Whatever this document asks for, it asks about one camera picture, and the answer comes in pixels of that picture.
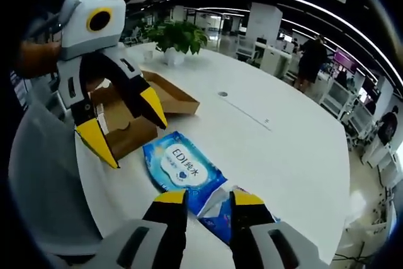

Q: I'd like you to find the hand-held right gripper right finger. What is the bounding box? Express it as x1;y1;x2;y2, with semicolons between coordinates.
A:
229;189;333;269

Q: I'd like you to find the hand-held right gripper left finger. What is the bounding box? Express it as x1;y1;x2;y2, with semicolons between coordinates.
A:
91;188;189;269

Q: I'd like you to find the brown cardboard shoe box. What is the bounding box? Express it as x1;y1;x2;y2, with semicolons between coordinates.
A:
88;70;202;161

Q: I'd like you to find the blue wet wipes soft pack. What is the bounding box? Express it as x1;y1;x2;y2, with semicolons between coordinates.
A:
142;130;229;218

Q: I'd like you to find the blue plastic bag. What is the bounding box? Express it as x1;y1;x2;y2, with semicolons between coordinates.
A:
198;185;281;246

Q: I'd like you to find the green potted plant white pot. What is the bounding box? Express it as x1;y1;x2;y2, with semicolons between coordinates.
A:
146;20;208;67

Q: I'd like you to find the grey mesh office chair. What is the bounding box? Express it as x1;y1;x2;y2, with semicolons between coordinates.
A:
8;101;106;257

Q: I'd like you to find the white office desk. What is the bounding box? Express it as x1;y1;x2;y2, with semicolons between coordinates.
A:
260;45;293;78

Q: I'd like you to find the purple screen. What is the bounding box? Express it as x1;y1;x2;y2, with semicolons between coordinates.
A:
334;47;359;76

